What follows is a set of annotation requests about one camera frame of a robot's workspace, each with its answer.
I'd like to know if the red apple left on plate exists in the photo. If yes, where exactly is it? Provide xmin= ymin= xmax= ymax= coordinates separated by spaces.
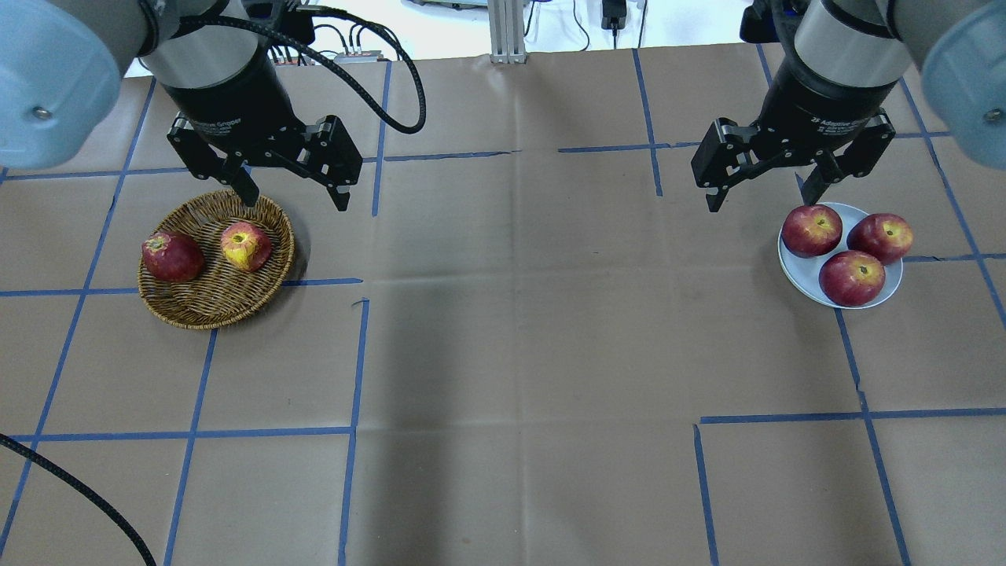
xmin=780 ymin=204 xmax=844 ymax=259

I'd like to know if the red apple front on plate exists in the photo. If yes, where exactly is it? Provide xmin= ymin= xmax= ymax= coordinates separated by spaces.
xmin=818 ymin=250 xmax=887 ymax=307

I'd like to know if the red yellow apple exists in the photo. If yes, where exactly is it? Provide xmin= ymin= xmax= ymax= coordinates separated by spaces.
xmin=219 ymin=221 xmax=273 ymax=273

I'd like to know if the red apple on plate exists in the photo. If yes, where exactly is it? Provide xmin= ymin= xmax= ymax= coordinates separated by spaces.
xmin=780 ymin=204 xmax=844 ymax=259
xmin=818 ymin=250 xmax=887 ymax=307
xmin=846 ymin=214 xmax=915 ymax=265

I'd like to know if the aluminium frame post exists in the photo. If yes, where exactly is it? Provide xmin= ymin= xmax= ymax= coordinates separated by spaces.
xmin=487 ymin=0 xmax=527 ymax=64

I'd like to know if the round wicker basket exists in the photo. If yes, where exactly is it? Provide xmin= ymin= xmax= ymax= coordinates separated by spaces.
xmin=138 ymin=189 xmax=296 ymax=330

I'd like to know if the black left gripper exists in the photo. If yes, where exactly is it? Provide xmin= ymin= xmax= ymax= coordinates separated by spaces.
xmin=164 ymin=57 xmax=363 ymax=211

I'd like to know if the light blue plate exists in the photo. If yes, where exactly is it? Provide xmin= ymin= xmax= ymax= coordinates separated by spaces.
xmin=777 ymin=203 xmax=903 ymax=309

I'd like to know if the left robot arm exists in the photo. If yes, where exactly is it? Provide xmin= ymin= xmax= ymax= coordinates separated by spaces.
xmin=1 ymin=1 xmax=362 ymax=211

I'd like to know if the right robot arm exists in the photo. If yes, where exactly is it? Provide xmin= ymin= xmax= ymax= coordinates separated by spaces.
xmin=691 ymin=1 xmax=1005 ymax=212

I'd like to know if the red apple right on plate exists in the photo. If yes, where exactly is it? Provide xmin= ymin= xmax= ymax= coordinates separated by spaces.
xmin=846 ymin=214 xmax=915 ymax=265

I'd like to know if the black power adapter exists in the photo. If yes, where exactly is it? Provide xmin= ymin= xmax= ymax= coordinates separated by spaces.
xmin=600 ymin=0 xmax=628 ymax=35

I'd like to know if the dark red apple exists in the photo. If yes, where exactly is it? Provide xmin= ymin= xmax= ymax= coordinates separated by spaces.
xmin=141 ymin=230 xmax=206 ymax=282

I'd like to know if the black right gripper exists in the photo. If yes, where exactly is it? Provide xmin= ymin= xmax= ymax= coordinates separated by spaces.
xmin=691 ymin=61 xmax=895 ymax=212

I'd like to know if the black braided cable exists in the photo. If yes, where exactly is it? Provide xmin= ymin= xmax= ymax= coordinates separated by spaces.
xmin=0 ymin=6 xmax=428 ymax=566

